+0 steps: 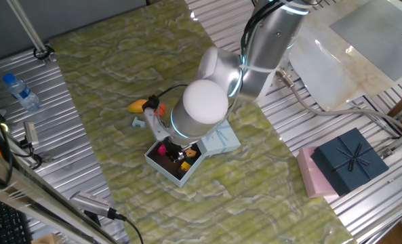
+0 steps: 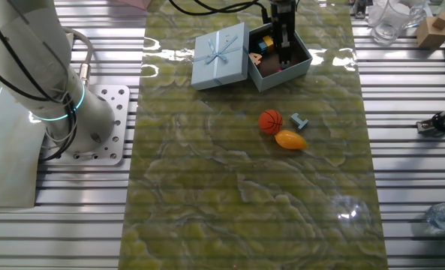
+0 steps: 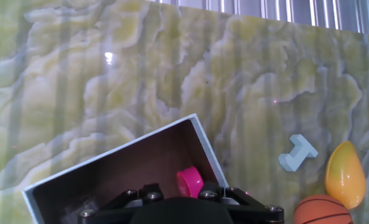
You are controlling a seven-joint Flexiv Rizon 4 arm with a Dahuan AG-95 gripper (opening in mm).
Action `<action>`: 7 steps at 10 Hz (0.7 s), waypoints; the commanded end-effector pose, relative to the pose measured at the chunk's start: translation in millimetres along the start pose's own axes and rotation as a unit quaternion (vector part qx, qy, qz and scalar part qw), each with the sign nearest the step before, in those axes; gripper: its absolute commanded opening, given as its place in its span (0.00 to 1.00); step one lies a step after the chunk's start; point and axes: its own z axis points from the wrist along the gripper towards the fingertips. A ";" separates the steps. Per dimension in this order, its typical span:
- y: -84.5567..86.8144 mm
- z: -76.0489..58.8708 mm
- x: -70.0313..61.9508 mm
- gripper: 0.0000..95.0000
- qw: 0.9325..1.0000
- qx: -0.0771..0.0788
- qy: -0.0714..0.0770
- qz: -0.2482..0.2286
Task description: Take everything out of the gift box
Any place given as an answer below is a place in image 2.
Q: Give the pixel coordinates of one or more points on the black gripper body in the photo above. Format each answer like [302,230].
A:
[283,11]

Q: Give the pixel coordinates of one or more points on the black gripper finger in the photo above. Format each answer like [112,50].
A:
[278,41]
[289,43]

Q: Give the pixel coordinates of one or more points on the light blue gift box base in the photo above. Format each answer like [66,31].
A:
[282,78]

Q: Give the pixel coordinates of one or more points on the light blue gift box lid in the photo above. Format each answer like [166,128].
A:
[216,71]

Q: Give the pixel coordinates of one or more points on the small grey toy block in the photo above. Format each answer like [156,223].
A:
[299,121]

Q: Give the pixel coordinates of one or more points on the orange toy basketball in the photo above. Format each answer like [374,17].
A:
[270,121]

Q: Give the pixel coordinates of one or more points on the yellow orange toy mango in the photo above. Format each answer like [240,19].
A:
[290,140]

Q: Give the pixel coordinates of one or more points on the gold metallic toy block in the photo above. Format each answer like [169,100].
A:
[268,42]

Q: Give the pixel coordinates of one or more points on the dark metal clamp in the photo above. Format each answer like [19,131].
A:
[360,9]

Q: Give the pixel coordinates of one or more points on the clear glass mug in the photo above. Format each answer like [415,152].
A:
[389,22]

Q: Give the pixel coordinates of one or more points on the large wooden cube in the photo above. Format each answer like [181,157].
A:
[430,37]

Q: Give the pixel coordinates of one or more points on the pink flat object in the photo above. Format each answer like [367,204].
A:
[137,3]

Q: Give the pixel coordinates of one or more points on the green marble pattern mat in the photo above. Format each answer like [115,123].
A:
[244,187]

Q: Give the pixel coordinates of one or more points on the small wooden cube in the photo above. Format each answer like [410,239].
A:
[442,20]

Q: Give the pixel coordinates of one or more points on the silver robot mounting plate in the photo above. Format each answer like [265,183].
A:
[119,123]

